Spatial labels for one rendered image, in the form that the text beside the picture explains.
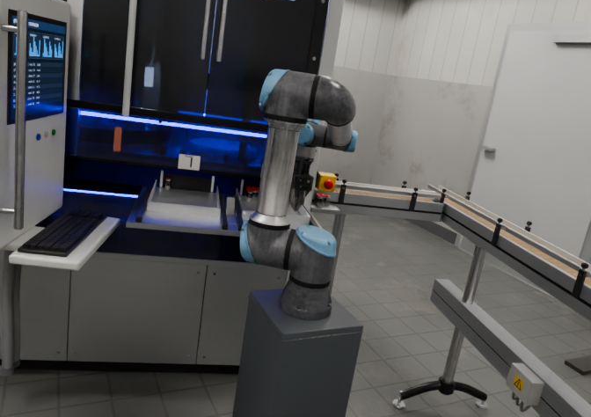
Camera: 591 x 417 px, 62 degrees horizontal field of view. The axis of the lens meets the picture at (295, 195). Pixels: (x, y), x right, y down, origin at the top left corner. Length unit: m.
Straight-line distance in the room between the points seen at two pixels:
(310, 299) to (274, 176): 0.35
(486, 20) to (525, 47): 0.63
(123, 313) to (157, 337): 0.19
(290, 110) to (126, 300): 1.29
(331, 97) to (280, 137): 0.17
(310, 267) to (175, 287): 1.00
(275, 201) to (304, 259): 0.17
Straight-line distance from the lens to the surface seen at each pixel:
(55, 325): 2.37
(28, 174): 1.77
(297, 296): 1.37
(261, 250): 1.35
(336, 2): 2.09
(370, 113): 6.26
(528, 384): 1.97
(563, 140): 4.54
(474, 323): 2.30
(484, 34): 5.37
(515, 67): 4.95
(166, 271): 2.20
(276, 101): 1.29
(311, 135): 1.65
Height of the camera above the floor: 1.43
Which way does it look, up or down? 14 degrees down
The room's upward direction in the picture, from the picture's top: 9 degrees clockwise
